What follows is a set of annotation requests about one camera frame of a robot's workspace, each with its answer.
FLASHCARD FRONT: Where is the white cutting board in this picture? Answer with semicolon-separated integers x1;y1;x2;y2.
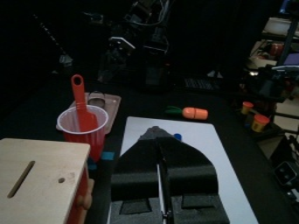
107;115;261;224

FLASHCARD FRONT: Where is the yellow dough can orange lid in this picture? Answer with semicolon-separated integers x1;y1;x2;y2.
240;101;256;116

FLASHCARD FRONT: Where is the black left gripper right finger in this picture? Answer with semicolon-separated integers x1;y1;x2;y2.
155;126;232;224

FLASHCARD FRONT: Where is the teal tape piece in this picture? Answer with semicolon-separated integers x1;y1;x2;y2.
101;150;118;162

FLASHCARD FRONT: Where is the yellow dough can red lid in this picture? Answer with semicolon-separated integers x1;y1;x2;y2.
250;114;272;133

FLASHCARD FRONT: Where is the red plastic cup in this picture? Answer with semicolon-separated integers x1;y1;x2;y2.
57;104;110;163

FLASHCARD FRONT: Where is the metal storage shelf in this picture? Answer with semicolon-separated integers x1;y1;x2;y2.
244;0;299;102

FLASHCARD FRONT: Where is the red jar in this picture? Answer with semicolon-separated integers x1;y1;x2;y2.
268;42;286;58

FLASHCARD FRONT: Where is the small metal cup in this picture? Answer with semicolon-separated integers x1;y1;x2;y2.
87;90;109;109

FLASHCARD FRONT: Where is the orange toy carrot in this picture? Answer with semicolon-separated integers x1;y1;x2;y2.
165;105;210;121

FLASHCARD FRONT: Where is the white container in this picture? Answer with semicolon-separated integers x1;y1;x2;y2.
264;17;299;37

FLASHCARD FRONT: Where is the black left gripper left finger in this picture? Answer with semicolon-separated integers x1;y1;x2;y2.
109;126;165;224

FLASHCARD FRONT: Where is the wooden box with slot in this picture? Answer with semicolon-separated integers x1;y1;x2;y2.
0;137;97;224

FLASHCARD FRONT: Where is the black electronic device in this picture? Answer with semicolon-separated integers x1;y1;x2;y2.
273;160;299;188

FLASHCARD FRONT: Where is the black vented box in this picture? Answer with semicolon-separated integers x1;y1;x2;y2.
182;76;221;92

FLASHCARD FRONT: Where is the red plastic spatula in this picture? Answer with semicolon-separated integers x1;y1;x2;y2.
70;73;99;133

